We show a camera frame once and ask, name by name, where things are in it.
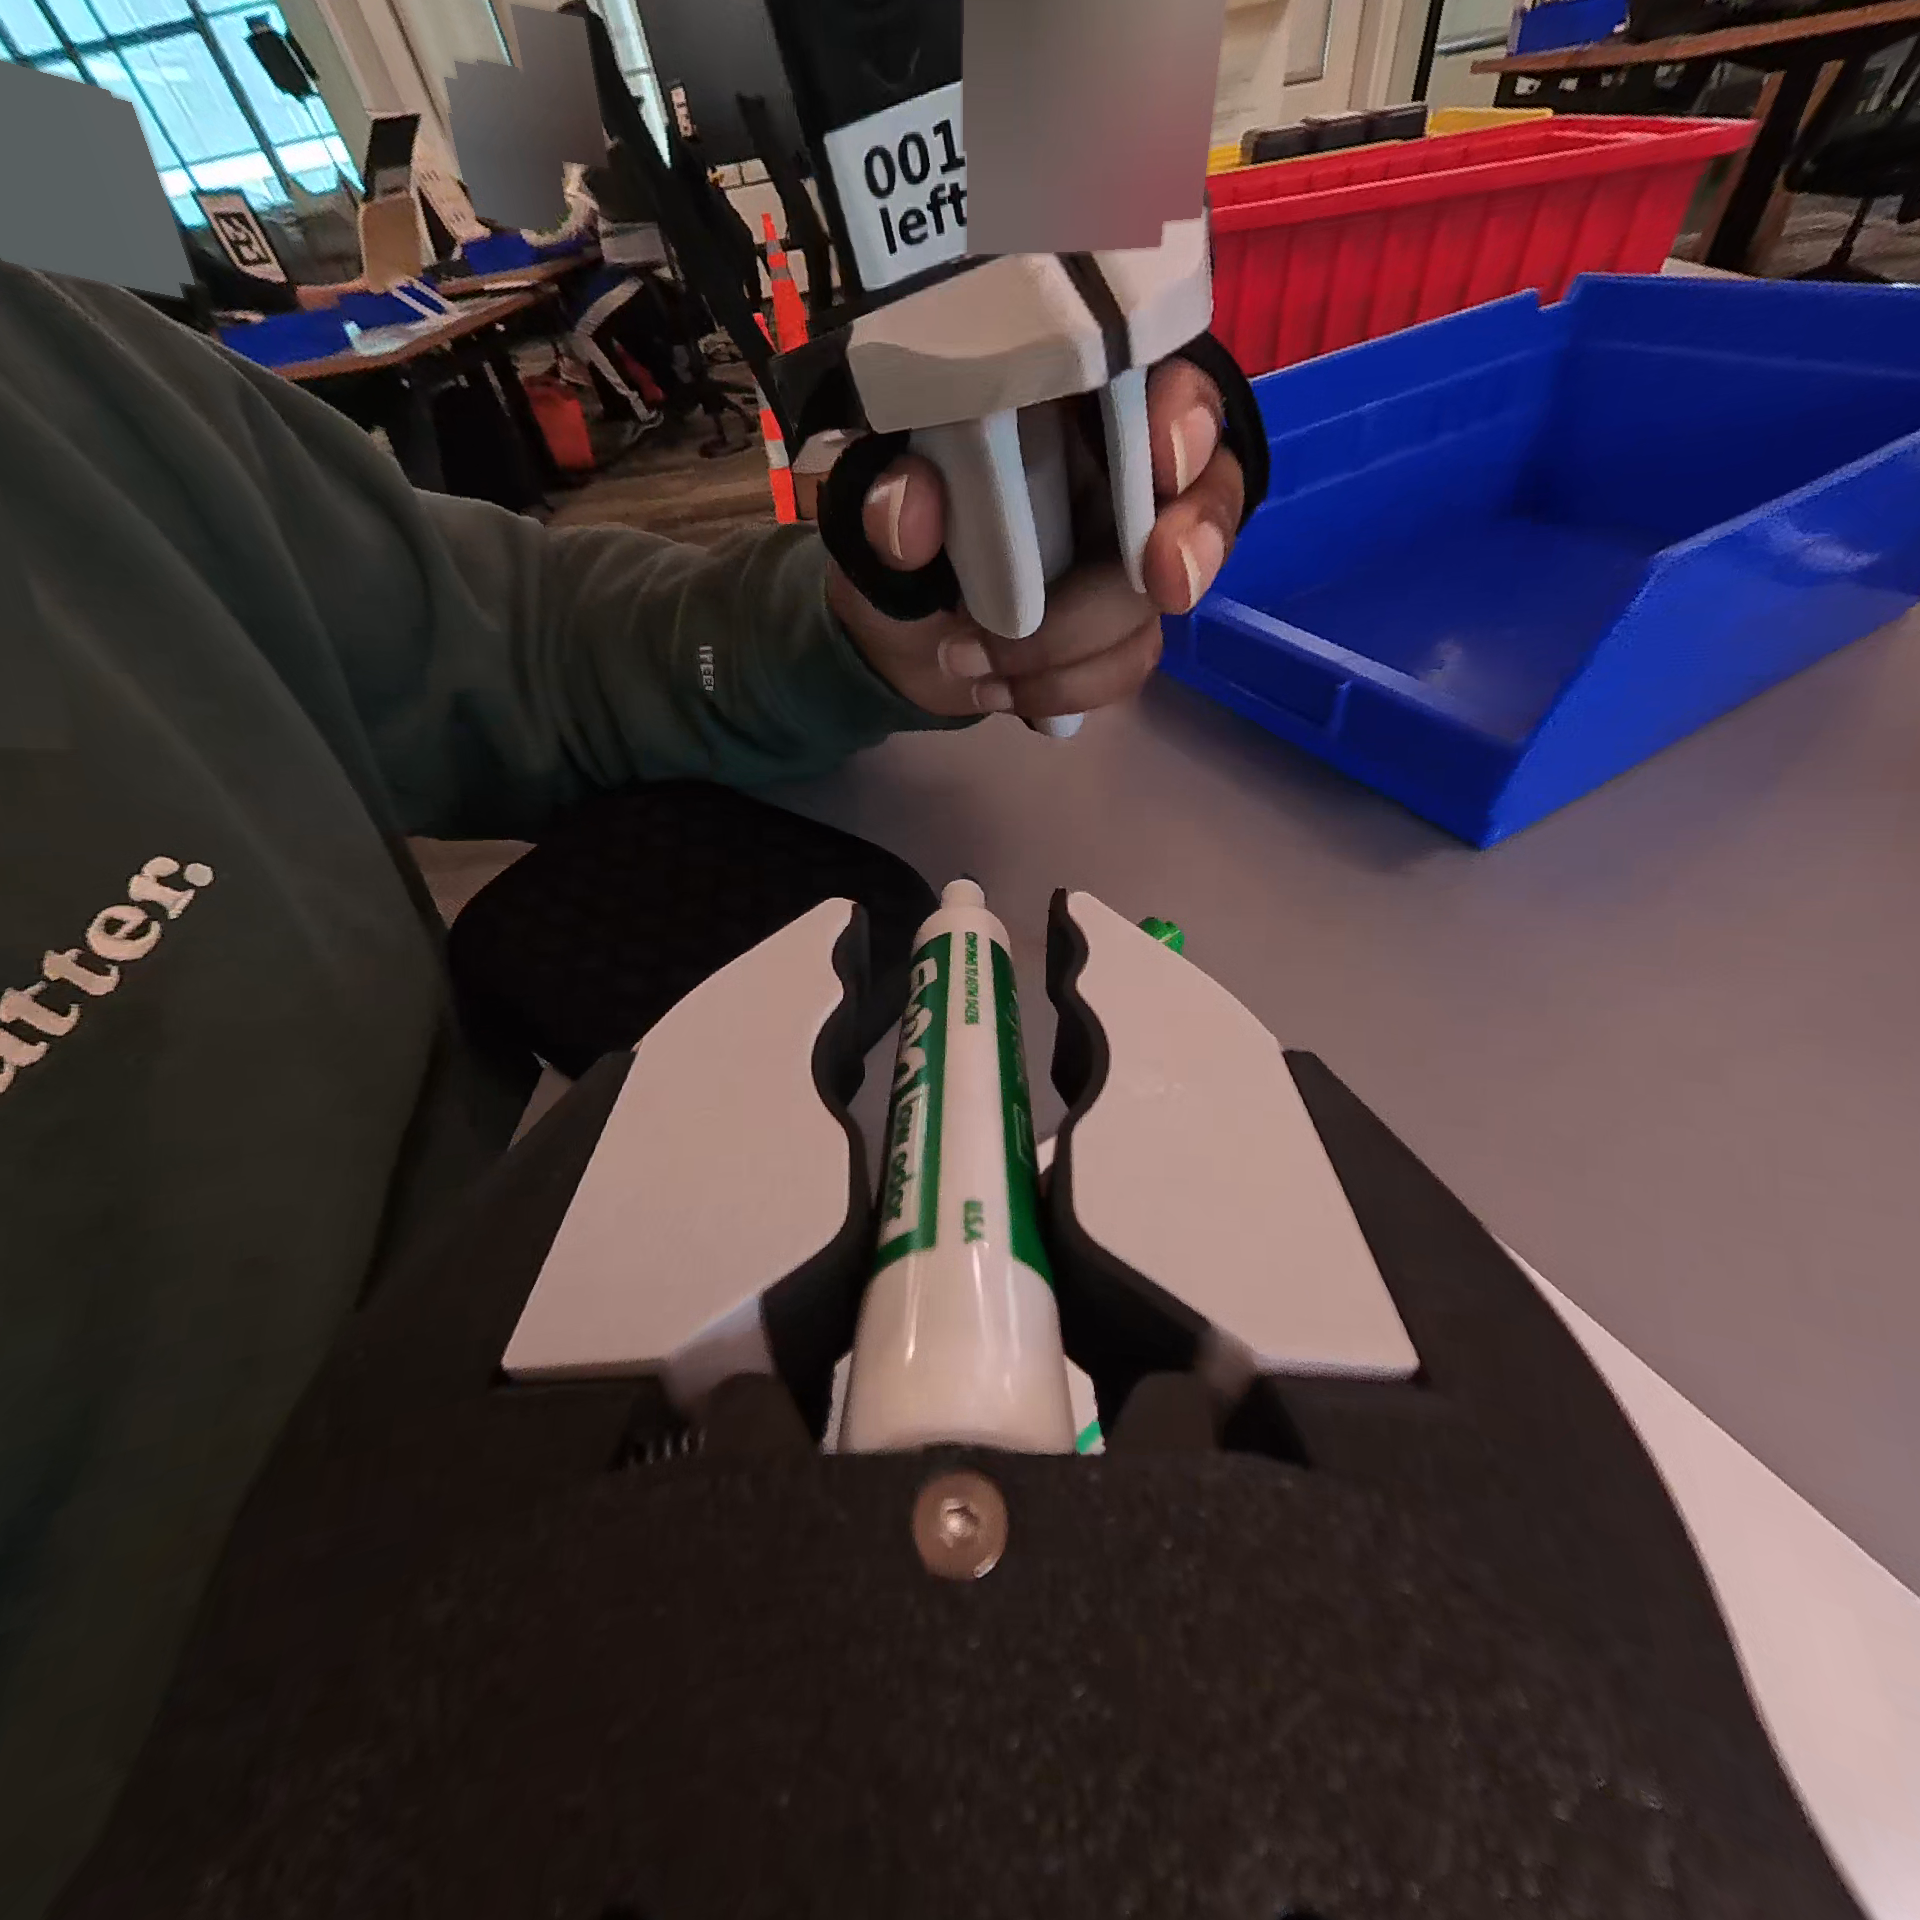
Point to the red storage bin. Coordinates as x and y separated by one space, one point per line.
1411 241

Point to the orange striped post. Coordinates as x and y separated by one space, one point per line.
775 451

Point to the black mesh chair armrest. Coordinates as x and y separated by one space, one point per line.
662 931

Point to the green whiteboard marker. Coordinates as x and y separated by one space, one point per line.
955 1293

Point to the office desk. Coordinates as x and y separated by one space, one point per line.
392 325

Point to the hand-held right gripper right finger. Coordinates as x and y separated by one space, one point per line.
1247 1231

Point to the person's left hand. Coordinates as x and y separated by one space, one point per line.
1019 655

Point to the person's left forearm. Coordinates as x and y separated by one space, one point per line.
662 661

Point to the white whiteboard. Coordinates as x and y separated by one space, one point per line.
1802 1680

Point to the blue open-front storage bin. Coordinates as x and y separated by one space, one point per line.
1680 451

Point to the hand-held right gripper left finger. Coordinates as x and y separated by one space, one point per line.
674 1231

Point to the wooden table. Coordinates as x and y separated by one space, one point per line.
1739 38

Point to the yellow storage bin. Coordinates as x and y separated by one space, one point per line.
1471 131

